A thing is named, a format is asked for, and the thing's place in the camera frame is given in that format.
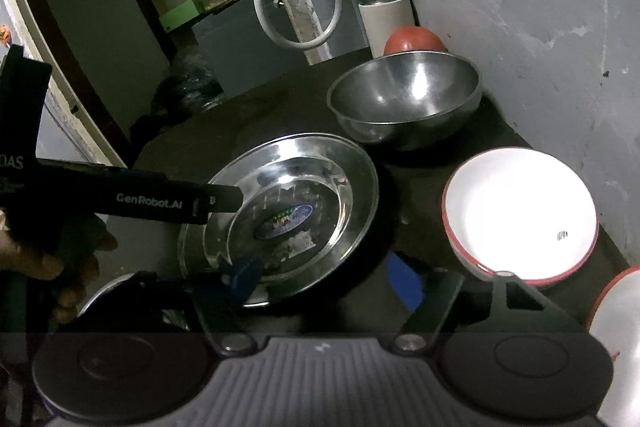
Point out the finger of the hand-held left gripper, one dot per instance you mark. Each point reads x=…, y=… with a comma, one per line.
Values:
x=222, y=198

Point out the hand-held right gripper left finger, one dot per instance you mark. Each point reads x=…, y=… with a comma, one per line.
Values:
x=244, y=278

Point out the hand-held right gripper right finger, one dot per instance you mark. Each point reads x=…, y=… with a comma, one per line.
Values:
x=404, y=283

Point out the steel plate with sticker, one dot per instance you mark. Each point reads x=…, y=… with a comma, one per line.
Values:
x=300, y=207

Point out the plain steel plate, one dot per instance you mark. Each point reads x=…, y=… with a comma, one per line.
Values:
x=102, y=294

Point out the white bowl with small mark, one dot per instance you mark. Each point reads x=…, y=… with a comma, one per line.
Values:
x=520, y=217

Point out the steel bowl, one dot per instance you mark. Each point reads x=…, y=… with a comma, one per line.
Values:
x=405, y=97

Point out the white bowl with red rim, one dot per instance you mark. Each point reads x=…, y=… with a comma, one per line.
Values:
x=622, y=322

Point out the person's left hand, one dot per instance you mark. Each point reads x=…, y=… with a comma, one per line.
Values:
x=35, y=259

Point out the black plastic bag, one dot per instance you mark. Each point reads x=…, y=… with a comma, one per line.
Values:
x=187, y=87

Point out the dark grey cabinet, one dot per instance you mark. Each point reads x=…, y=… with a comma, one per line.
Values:
x=235, y=42

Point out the green box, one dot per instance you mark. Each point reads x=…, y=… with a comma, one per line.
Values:
x=180, y=16

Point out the red ball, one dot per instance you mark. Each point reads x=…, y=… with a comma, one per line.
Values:
x=414, y=41

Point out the white insulated cup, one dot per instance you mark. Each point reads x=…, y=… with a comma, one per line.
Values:
x=385, y=17

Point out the white door frame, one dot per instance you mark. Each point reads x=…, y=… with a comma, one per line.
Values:
x=65, y=97

